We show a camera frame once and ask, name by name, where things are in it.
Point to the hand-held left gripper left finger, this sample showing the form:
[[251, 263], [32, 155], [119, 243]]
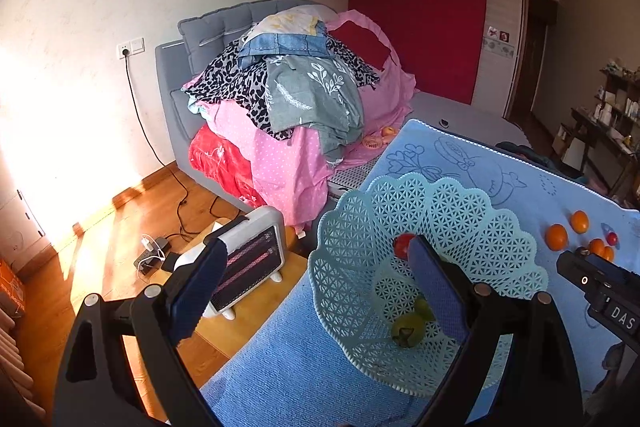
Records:
[[194, 294]]

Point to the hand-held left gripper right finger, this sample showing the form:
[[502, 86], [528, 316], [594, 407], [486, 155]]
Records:
[[436, 289]]

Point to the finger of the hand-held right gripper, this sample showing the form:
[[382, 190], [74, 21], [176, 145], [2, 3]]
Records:
[[606, 263], [575, 271]]

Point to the orange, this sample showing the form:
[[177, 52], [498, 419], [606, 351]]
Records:
[[579, 222], [609, 253], [556, 237], [596, 247]]

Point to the teal plastic lattice basket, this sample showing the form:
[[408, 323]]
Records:
[[465, 217]]

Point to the green round fruit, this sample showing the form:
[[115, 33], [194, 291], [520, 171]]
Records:
[[424, 308], [407, 331]]

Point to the small red tomato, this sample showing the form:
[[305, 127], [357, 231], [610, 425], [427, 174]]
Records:
[[401, 246]]

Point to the power strip with plugs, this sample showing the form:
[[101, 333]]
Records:
[[152, 257]]

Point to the white electric heater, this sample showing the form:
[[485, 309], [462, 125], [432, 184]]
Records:
[[250, 257]]

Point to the dark green jacket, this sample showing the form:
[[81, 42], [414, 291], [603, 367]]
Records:
[[530, 155]]

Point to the wooden desk shelf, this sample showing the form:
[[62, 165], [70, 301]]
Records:
[[612, 132]]

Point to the blue printed towel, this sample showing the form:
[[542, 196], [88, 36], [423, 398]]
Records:
[[300, 372]]

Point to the red floral blanket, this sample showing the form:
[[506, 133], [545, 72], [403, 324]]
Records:
[[220, 162]]

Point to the pile of clothes and bedding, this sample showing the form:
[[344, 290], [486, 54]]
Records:
[[280, 167]]

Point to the small pink fan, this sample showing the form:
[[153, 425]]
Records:
[[372, 143]]

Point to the orange round object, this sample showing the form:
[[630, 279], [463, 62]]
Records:
[[388, 132]]

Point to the grey upholstered bed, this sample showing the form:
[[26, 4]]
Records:
[[172, 112]]

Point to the orange cardboard box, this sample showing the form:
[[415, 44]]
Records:
[[10, 289]]

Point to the pink ribbed radiator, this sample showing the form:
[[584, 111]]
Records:
[[10, 359]]

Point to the leopard print cloth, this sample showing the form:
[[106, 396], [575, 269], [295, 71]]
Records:
[[230, 82]]

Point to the dark wooden door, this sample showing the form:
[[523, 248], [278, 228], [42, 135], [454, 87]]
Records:
[[542, 57]]

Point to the grey-green leaf print cloth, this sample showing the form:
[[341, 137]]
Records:
[[310, 92]]

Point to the wardrobe door stickers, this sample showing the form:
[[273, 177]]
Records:
[[498, 35]]

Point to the red upright mattress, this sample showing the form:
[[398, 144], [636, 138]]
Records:
[[417, 32]]

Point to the dark red cloth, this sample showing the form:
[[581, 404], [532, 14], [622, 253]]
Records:
[[360, 42]]

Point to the blue denim garment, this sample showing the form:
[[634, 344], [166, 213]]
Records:
[[280, 43]]

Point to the yellow and white cloth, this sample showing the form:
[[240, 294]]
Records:
[[290, 21]]

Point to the white wall socket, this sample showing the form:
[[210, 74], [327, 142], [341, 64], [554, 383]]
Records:
[[131, 47]]

